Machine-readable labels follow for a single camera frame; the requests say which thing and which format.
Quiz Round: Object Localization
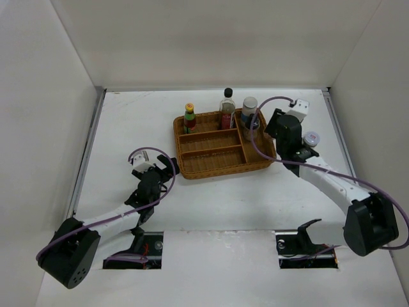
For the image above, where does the black cap pepper grinder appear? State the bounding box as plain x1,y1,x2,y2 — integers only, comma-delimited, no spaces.
243,113,260,141

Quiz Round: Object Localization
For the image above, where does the silver cap blue spice jar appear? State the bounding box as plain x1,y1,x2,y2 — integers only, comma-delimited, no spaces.
240,97,258,125

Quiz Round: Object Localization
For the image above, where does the yellow cap red sauce bottle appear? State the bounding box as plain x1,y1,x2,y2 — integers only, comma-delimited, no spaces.
183,103,196,134

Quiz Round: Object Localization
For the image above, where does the black cap clear sauce bottle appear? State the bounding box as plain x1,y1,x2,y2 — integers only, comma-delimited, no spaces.
219,88,236,130

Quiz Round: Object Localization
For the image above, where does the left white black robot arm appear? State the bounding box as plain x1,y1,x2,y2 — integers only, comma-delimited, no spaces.
36,150,180,289

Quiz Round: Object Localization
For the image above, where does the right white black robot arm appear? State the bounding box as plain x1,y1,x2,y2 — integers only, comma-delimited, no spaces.
265,109,399,256

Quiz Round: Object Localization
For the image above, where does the clear lid red label jar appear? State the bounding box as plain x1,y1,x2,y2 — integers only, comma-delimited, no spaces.
302,131,320,148

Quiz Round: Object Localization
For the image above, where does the brown wicker divided tray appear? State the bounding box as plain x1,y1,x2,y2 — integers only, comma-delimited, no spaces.
173,108,272,180

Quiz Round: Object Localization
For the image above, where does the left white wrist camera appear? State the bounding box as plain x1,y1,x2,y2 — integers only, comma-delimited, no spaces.
128,150,153,173

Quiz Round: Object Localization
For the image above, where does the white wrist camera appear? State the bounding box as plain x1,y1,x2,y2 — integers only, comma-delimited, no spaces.
128,150,153,173
286,98,310,123

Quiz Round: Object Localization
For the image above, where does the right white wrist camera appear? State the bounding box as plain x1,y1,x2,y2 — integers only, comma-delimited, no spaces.
286,98,310,123

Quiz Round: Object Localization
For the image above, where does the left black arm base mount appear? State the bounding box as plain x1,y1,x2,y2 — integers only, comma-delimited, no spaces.
102,228,164,270

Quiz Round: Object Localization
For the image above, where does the right aluminium table rail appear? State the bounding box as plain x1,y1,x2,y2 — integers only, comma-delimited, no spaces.
321,88,357,177

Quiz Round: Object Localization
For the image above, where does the aluminium table rail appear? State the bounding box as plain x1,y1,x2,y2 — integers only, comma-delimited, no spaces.
63,86,107,220
321,88,357,177

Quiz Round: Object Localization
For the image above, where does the left aluminium table rail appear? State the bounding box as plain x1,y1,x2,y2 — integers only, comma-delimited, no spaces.
63,86,107,220

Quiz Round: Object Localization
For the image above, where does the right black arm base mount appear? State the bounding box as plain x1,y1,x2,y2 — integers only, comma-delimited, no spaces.
275,219,338,269

